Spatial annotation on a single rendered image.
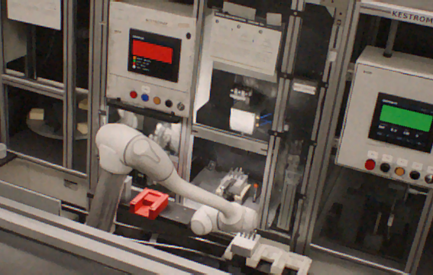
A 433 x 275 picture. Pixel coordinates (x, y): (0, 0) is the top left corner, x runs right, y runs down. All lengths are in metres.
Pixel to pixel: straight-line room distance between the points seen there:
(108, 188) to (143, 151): 0.27
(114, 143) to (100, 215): 0.30
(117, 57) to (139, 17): 0.23
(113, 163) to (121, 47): 0.68
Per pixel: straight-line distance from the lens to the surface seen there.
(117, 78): 2.93
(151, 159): 2.27
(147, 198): 2.99
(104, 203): 2.47
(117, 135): 2.38
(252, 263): 2.80
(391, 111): 2.53
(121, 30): 2.85
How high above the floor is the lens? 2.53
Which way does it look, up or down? 26 degrees down
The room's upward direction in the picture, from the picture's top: 7 degrees clockwise
